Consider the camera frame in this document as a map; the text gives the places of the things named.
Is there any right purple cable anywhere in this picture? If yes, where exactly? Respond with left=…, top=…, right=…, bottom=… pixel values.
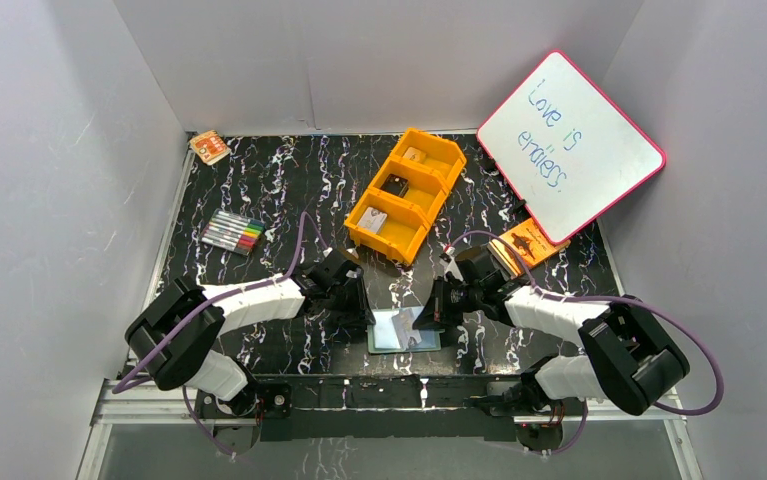
left=442, top=230, right=726, bottom=457

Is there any pack of coloured markers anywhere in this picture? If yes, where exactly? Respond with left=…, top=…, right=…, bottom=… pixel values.
left=199, top=209, right=266, bottom=256

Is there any yellow three-compartment bin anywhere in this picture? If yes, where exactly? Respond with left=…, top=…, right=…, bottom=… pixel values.
left=344, top=128, right=466, bottom=265

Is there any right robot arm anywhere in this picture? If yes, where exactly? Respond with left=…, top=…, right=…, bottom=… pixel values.
left=413, top=248, right=690, bottom=415

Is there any silver card stack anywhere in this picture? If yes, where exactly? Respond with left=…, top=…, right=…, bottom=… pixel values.
left=357, top=207, right=388, bottom=234

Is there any pink-framed whiteboard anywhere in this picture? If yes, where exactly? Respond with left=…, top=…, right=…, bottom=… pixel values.
left=476, top=50, right=667, bottom=244

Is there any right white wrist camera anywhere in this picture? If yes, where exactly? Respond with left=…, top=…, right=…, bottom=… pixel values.
left=440, top=246, right=463, bottom=280

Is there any small orange card box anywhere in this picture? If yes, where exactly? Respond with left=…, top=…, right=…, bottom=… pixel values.
left=189, top=130, right=230, bottom=166

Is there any black mounting plate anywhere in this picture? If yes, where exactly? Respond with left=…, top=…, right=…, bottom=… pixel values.
left=194, top=374, right=583, bottom=450

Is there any black card stack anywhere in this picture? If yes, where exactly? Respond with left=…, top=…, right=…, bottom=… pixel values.
left=380, top=174, right=409, bottom=198

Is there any silver credit card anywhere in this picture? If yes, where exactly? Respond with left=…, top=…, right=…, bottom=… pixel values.
left=391, top=308, right=422, bottom=350

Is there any gold card stack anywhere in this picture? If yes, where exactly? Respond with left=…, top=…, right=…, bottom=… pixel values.
left=402, top=147, right=427, bottom=163

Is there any purple cable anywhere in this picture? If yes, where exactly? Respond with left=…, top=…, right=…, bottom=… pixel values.
left=111, top=211, right=335, bottom=458
left=442, top=230, right=726, bottom=457

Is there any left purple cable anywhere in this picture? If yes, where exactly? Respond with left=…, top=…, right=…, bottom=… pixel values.
left=111, top=211, right=335, bottom=458

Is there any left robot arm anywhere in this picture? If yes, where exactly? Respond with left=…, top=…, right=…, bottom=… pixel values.
left=124, top=249, right=375, bottom=416

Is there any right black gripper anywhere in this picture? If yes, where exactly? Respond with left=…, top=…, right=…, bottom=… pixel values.
left=413, top=275, right=482, bottom=330

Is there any orange book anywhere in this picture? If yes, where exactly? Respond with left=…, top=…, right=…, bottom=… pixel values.
left=489, top=218, right=570, bottom=277

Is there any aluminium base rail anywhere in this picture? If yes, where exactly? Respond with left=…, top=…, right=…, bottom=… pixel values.
left=90, top=376, right=688, bottom=427

